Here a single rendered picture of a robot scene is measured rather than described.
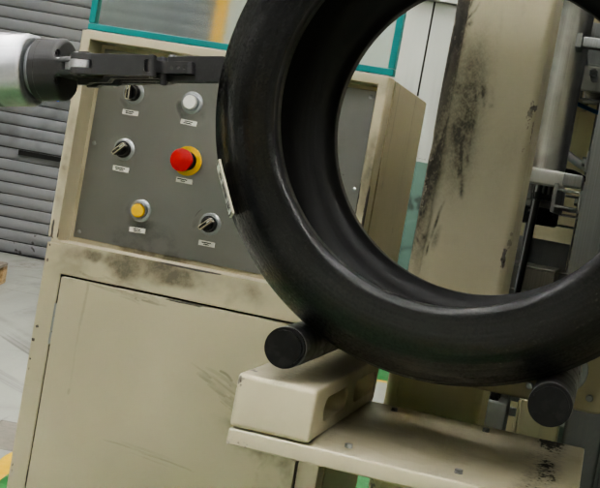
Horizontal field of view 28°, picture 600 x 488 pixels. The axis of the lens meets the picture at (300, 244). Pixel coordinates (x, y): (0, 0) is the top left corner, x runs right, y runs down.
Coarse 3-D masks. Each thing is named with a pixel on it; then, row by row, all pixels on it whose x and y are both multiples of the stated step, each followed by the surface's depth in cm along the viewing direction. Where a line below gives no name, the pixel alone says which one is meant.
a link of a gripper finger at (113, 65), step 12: (96, 60) 139; (108, 60) 139; (120, 60) 139; (132, 60) 139; (144, 60) 139; (72, 72) 139; (84, 72) 139; (96, 72) 139; (108, 72) 139; (120, 72) 139; (132, 72) 139; (144, 72) 139
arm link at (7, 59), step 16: (0, 32) 147; (0, 48) 143; (16, 48) 143; (0, 64) 143; (16, 64) 142; (0, 80) 143; (16, 80) 143; (0, 96) 145; (16, 96) 144; (32, 96) 146
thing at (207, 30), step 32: (96, 0) 211; (128, 0) 210; (160, 0) 209; (192, 0) 207; (224, 0) 206; (128, 32) 210; (160, 32) 209; (192, 32) 207; (224, 32) 206; (384, 32) 199; (384, 64) 199
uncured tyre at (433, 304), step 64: (256, 0) 130; (320, 0) 127; (384, 0) 151; (576, 0) 146; (256, 64) 128; (320, 64) 153; (256, 128) 128; (320, 128) 153; (256, 192) 128; (320, 192) 153; (256, 256) 131; (320, 256) 126; (384, 256) 152; (320, 320) 128; (384, 320) 124; (448, 320) 123; (512, 320) 121; (576, 320) 120; (448, 384) 129
